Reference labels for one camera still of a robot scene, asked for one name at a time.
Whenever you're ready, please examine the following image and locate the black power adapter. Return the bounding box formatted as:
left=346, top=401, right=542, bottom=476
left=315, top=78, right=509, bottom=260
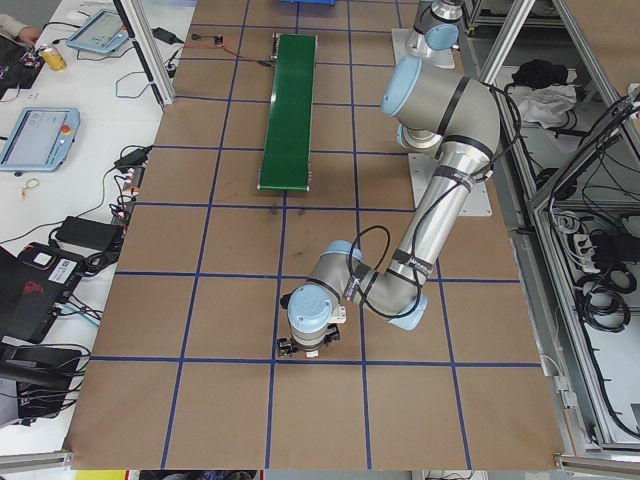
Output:
left=151, top=26, right=185, bottom=45
left=114, top=145, right=154, bottom=170

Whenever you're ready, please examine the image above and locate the aluminium frame bar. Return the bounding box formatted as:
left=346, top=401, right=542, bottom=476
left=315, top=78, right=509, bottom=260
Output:
left=0, top=448, right=74, bottom=472
left=552, top=451, right=640, bottom=474

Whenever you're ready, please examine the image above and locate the green conveyor belt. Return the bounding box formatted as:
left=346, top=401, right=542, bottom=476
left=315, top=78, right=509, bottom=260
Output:
left=256, top=32, right=321, bottom=194

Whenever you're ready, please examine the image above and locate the white power strip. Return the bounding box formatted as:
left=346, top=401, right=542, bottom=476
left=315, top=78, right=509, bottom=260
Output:
left=569, top=230, right=604, bottom=275

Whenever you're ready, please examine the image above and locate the grey power strip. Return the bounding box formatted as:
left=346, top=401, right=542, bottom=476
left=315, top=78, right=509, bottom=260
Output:
left=110, top=164, right=147, bottom=224

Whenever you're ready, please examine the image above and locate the black computer box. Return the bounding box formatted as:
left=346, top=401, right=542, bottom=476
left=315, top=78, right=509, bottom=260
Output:
left=0, top=241, right=84, bottom=345

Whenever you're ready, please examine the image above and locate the black cable coil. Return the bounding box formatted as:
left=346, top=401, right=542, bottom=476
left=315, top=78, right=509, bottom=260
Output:
left=573, top=287, right=632, bottom=334

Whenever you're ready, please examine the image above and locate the yellow drink can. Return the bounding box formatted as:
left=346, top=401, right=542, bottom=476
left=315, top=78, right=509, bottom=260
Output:
left=38, top=43, right=68, bottom=73

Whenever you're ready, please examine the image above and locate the aluminium profile post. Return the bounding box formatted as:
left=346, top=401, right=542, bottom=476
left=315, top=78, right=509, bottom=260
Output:
left=112, top=0, right=177, bottom=107

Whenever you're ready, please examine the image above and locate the metal V-shaped frame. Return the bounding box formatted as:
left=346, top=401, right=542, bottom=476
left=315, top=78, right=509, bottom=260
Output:
left=462, top=0, right=640, bottom=454

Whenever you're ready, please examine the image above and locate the black cloth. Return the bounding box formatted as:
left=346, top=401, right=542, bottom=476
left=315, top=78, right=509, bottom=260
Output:
left=510, top=58, right=572, bottom=87

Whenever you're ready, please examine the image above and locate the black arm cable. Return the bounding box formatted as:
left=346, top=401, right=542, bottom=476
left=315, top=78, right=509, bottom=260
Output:
left=349, top=83, right=525, bottom=321

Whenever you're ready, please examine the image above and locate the red wire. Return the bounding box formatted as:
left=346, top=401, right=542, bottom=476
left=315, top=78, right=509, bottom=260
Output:
left=183, top=41, right=275, bottom=67

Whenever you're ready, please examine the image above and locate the blue-grey teach pendant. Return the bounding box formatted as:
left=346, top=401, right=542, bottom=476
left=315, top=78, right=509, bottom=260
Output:
left=0, top=105, right=82, bottom=174
left=65, top=8, right=133, bottom=54

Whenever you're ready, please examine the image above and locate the white cloth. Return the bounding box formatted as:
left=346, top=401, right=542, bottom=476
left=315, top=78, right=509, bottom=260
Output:
left=516, top=83, right=582, bottom=127

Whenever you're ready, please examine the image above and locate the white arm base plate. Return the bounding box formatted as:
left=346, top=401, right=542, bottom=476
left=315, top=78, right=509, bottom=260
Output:
left=390, top=28, right=458, bottom=70
left=407, top=152, right=494, bottom=220

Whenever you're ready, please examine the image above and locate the black power brick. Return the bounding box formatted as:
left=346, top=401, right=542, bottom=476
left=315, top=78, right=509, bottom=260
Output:
left=53, top=215, right=124, bottom=250

